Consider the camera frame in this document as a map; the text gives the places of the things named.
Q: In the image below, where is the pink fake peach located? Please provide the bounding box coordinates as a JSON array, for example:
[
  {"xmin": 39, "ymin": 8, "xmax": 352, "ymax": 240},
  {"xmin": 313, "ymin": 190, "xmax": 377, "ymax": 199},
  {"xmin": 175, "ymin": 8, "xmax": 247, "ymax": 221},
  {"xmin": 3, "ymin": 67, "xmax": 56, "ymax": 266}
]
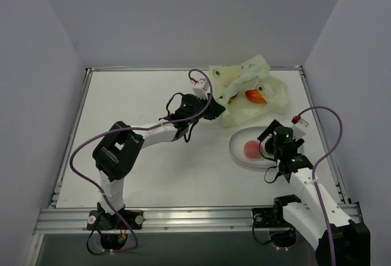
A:
[{"xmin": 244, "ymin": 140, "xmax": 261, "ymax": 159}]

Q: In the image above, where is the orange fake fruit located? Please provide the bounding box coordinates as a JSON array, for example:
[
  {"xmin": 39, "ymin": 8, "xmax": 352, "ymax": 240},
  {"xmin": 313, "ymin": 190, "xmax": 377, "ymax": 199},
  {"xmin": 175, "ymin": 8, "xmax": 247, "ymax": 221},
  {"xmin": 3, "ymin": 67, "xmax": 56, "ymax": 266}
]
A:
[{"xmin": 245, "ymin": 89, "xmax": 267, "ymax": 104}]

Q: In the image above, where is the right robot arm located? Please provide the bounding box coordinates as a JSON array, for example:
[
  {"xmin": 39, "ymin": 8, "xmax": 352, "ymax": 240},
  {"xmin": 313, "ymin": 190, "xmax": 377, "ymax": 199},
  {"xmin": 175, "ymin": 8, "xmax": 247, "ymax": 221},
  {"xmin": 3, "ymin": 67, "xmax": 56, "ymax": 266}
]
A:
[{"xmin": 257, "ymin": 116, "xmax": 371, "ymax": 265}]

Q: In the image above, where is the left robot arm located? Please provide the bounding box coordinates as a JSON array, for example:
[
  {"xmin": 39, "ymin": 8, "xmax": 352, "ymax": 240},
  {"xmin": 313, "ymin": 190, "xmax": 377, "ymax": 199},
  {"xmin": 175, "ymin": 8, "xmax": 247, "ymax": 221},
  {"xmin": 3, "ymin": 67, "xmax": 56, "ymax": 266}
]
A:
[{"xmin": 92, "ymin": 94, "xmax": 225, "ymax": 229}]

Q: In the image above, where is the white oval plate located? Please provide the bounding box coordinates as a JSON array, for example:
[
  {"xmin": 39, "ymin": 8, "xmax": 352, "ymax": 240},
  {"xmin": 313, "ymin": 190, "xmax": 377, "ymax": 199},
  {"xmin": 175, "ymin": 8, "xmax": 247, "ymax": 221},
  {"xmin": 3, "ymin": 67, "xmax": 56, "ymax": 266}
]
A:
[{"xmin": 228, "ymin": 120, "xmax": 308, "ymax": 168}]

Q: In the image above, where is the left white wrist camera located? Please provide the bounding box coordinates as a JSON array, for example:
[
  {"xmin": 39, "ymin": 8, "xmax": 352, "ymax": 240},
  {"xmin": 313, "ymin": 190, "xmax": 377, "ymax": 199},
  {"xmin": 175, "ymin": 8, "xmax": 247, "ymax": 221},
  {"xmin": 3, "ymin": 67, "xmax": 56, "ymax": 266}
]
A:
[{"xmin": 192, "ymin": 78, "xmax": 210, "ymax": 100}]

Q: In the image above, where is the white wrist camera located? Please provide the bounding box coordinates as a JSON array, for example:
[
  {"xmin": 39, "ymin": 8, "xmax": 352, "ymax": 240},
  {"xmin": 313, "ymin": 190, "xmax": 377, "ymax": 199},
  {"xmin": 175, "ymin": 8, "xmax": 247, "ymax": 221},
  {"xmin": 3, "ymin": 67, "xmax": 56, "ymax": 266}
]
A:
[
  {"xmin": 192, "ymin": 78, "xmax": 210, "ymax": 100},
  {"xmin": 291, "ymin": 116, "xmax": 309, "ymax": 140}
]

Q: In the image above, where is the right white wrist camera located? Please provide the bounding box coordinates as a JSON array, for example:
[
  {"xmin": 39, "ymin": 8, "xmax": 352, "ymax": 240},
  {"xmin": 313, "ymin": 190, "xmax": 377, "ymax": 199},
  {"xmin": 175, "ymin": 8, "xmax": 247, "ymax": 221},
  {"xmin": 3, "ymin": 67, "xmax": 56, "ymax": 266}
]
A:
[{"xmin": 291, "ymin": 116, "xmax": 309, "ymax": 140}]

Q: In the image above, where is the aluminium table edge frame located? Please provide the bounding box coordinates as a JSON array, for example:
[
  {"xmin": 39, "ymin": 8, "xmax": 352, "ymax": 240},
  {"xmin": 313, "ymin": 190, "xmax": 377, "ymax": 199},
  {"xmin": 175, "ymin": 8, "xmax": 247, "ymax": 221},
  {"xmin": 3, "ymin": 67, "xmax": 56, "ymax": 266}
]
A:
[{"xmin": 56, "ymin": 67, "xmax": 343, "ymax": 208}]

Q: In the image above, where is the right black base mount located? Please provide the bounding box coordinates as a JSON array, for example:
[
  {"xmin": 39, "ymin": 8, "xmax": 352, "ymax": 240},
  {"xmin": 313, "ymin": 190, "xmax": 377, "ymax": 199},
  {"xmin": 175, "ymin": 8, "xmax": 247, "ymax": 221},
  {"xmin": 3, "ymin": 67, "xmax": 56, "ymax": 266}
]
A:
[{"xmin": 252, "ymin": 207, "xmax": 298, "ymax": 251}]

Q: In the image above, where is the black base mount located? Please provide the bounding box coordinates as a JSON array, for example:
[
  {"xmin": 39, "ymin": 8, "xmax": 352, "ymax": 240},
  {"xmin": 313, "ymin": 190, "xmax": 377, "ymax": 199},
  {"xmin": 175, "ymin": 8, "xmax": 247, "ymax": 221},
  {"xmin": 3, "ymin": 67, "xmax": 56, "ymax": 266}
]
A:
[
  {"xmin": 86, "ymin": 208, "xmax": 144, "ymax": 251},
  {"xmin": 252, "ymin": 207, "xmax": 298, "ymax": 251}
]

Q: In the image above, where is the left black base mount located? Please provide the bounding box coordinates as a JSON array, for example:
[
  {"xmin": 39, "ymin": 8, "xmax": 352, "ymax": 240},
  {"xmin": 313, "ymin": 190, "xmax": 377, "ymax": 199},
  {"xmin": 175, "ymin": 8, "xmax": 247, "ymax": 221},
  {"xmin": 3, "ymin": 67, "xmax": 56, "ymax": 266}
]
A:
[{"xmin": 86, "ymin": 208, "xmax": 144, "ymax": 251}]

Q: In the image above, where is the aluminium front rail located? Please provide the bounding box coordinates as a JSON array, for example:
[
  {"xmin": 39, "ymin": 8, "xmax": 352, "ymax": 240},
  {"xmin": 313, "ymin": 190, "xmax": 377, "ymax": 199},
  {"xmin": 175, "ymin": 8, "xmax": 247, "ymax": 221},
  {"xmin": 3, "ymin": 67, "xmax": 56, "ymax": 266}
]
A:
[{"xmin": 33, "ymin": 203, "xmax": 366, "ymax": 233}]

